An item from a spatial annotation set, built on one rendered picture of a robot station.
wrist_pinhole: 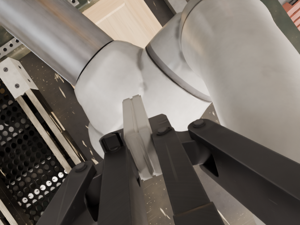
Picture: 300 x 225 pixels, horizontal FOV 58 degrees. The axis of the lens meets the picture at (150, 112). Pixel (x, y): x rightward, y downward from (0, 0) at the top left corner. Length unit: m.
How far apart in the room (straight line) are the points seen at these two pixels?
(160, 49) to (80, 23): 0.14
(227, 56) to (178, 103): 0.20
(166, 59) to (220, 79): 0.19
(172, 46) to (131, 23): 0.65
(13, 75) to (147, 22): 0.48
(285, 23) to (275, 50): 0.87
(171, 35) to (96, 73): 0.12
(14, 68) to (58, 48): 0.58
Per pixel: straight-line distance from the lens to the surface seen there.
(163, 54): 0.36
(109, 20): 1.00
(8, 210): 1.05
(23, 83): 0.98
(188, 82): 0.36
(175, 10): 0.98
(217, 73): 0.18
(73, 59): 0.42
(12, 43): 1.04
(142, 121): 0.15
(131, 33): 0.98
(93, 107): 0.41
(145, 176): 0.16
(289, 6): 3.64
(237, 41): 0.19
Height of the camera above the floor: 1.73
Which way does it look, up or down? 31 degrees down
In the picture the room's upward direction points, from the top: 145 degrees clockwise
